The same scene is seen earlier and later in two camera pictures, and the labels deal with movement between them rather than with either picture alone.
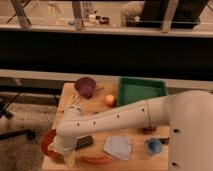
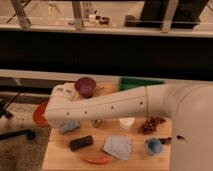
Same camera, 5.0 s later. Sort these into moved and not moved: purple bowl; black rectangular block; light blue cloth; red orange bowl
Moved: red orange bowl
Not moved: purple bowl; black rectangular block; light blue cloth
